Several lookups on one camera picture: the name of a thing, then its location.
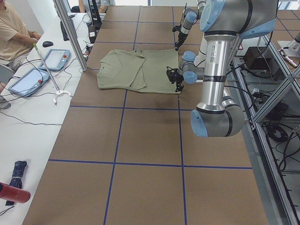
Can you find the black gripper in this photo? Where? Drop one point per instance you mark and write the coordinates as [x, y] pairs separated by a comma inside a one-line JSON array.
[[181, 37], [178, 80]]

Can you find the olive green long-sleeve shirt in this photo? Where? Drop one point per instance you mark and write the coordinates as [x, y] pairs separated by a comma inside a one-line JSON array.
[[140, 70]]

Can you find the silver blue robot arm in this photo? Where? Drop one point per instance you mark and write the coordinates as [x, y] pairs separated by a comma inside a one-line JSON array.
[[222, 22], [189, 19]]

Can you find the black box under rack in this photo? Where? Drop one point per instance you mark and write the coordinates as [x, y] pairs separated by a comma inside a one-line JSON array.
[[256, 58]]

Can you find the black keyboard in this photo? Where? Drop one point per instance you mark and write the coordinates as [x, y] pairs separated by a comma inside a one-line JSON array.
[[64, 33]]

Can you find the far blue teach pendant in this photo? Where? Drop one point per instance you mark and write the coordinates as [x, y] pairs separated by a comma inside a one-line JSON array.
[[56, 59]]

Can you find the blue teach pendant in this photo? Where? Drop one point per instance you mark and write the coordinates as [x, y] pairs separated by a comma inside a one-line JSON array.
[[29, 83], [56, 59]]

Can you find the black computer mouse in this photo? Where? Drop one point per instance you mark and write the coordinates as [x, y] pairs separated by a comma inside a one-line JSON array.
[[47, 44]]

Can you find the near blue teach pendant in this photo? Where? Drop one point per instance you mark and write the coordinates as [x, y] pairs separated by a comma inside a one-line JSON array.
[[29, 83]]

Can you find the seated person beige shirt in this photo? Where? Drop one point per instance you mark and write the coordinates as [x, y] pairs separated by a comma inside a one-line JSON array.
[[16, 41]]

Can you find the dark blue folded umbrella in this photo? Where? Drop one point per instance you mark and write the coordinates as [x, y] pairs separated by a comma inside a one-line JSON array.
[[16, 180]]

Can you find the red water bottle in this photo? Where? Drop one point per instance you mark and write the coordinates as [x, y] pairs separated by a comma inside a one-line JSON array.
[[13, 194]]

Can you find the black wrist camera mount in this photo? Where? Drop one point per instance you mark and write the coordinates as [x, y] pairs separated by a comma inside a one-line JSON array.
[[173, 75], [176, 28]]

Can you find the aluminium frame side rack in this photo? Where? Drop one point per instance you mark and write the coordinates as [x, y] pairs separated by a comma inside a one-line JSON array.
[[271, 99]]

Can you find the aluminium frame post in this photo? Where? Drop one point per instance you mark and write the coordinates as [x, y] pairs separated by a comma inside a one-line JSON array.
[[62, 12]]

